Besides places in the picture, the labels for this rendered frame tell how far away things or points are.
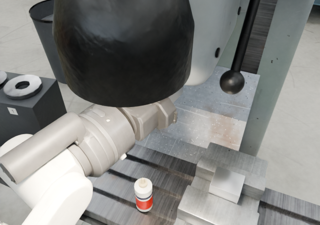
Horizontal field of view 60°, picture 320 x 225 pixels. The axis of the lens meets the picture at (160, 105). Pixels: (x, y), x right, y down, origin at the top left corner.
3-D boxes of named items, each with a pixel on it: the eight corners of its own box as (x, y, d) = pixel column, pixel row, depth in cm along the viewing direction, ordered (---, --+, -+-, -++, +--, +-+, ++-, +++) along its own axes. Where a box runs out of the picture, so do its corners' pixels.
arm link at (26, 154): (119, 175, 40) (53, 238, 34) (71, 140, 45) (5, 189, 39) (111, 121, 33) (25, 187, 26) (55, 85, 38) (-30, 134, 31)
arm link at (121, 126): (179, 92, 41) (122, 141, 34) (176, 136, 47) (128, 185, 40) (117, 63, 46) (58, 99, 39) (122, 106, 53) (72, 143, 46)
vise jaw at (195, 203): (249, 250, 53) (254, 241, 50) (176, 217, 57) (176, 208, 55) (255, 222, 57) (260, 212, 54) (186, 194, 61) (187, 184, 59)
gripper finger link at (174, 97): (179, 93, 50) (157, 112, 46) (180, 79, 48) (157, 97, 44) (186, 97, 49) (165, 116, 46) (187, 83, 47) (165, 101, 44)
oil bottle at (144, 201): (148, 214, 65) (147, 189, 58) (133, 208, 66) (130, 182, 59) (155, 200, 68) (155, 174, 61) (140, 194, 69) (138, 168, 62)
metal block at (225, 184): (234, 211, 58) (239, 196, 54) (206, 200, 60) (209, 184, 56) (239, 191, 61) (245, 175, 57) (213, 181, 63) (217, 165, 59)
